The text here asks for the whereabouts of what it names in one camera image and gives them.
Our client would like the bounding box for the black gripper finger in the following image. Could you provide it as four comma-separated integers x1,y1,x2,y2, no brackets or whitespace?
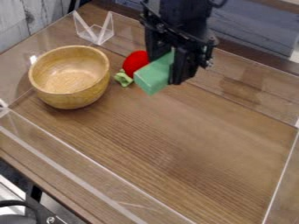
168,45,204,85
144,27,172,61

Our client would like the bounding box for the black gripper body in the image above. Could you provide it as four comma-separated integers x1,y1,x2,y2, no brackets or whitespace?
140,0,228,68

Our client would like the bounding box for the green rectangular block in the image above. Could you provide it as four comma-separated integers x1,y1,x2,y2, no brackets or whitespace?
134,52,173,95

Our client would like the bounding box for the brown wooden bowl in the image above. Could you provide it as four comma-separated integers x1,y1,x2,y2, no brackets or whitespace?
27,45,109,109

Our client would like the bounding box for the red toy strawberry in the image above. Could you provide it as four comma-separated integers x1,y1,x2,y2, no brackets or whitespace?
114,50,149,88

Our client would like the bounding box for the clear acrylic corner bracket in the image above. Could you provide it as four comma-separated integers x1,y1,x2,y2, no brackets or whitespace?
71,11,114,46

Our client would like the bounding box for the clear acrylic front wall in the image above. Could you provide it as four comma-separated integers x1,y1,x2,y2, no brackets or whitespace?
0,100,194,224

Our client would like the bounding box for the black metal clamp bracket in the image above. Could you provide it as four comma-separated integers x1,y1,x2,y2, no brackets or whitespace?
25,185,67,224

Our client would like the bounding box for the black cable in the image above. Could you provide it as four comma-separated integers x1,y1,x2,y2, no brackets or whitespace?
0,199,39,224

